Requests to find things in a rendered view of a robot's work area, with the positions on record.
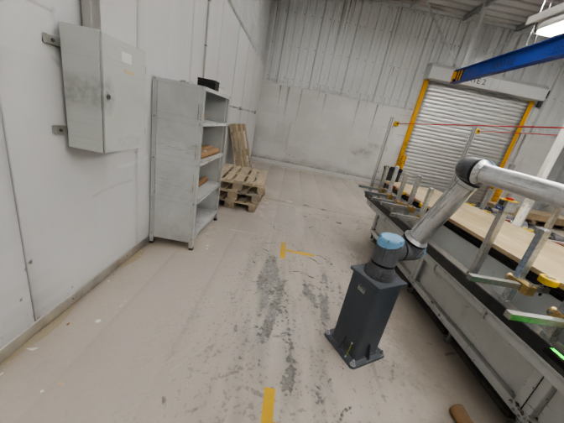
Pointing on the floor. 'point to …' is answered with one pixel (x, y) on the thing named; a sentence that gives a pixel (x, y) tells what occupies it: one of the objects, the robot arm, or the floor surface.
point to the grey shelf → (185, 158)
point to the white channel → (561, 129)
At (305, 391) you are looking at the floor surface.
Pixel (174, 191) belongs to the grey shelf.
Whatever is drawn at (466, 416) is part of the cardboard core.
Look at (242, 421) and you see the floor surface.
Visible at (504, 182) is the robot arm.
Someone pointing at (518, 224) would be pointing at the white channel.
